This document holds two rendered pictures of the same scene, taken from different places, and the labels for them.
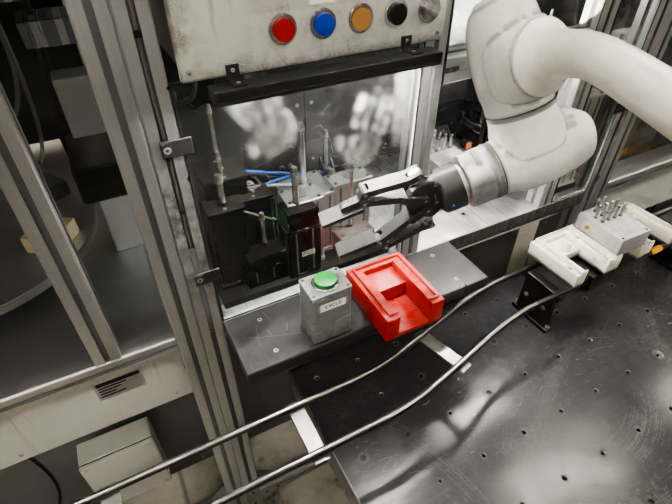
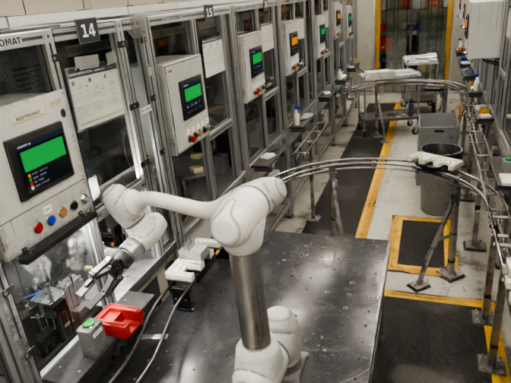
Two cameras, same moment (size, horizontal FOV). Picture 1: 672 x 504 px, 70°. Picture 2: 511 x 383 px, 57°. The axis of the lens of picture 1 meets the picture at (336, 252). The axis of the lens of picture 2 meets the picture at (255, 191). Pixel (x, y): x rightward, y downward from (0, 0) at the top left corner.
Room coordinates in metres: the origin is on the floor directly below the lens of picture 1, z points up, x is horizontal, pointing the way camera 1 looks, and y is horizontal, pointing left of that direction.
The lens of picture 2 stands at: (-0.88, 0.46, 2.07)
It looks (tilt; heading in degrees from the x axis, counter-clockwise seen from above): 23 degrees down; 319
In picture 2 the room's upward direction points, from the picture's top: 5 degrees counter-clockwise
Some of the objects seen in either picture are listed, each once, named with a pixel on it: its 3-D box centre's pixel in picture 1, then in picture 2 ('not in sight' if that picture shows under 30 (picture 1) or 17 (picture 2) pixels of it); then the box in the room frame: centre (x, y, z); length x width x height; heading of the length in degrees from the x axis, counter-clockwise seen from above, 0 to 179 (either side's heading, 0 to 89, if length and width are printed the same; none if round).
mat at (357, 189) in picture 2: not in sight; (366, 150); (2.66, -4.71, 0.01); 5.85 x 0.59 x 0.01; 118
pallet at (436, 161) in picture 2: not in sight; (433, 163); (0.65, -2.62, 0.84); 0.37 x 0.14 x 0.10; 176
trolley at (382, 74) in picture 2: not in sight; (388, 99); (2.91, -5.65, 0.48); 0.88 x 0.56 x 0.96; 46
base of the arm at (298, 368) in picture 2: not in sight; (283, 357); (0.22, -0.57, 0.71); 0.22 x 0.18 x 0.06; 118
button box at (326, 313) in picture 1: (323, 301); (90, 337); (0.61, 0.02, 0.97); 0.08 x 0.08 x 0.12; 28
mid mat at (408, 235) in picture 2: not in sight; (421, 242); (0.84, -2.88, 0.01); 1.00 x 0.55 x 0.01; 118
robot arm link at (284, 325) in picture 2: not in sight; (278, 335); (0.20, -0.54, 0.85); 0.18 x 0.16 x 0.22; 113
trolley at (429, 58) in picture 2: not in sight; (420, 83); (3.14, -6.96, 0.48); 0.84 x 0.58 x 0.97; 126
